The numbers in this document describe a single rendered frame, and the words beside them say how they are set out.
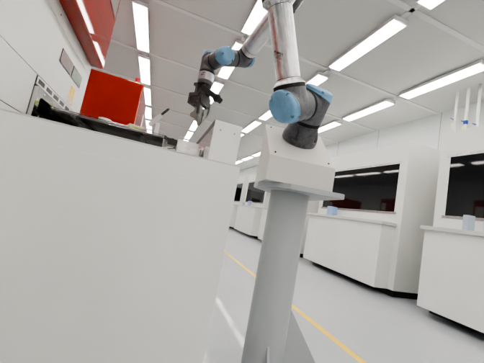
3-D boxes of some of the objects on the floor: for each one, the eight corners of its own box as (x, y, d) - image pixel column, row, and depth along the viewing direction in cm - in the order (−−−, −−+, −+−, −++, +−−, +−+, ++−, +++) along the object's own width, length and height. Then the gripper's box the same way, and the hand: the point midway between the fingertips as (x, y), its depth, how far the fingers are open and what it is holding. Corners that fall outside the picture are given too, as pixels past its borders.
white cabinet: (-132, 498, 52) (-12, 106, 61) (50, 305, 144) (87, 159, 153) (189, 464, 71) (245, 168, 81) (169, 312, 163) (196, 182, 172)
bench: (376, 296, 316) (396, 135, 338) (298, 260, 487) (315, 155, 509) (440, 302, 348) (454, 155, 370) (346, 267, 519) (359, 168, 541)
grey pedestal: (319, 371, 129) (343, 204, 138) (376, 455, 86) (405, 204, 95) (216, 358, 124) (248, 185, 133) (221, 441, 80) (268, 176, 89)
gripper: (202, 88, 133) (193, 128, 131) (190, 78, 125) (181, 122, 123) (216, 87, 129) (207, 129, 127) (205, 77, 121) (196, 122, 119)
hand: (199, 123), depth 124 cm, fingers closed
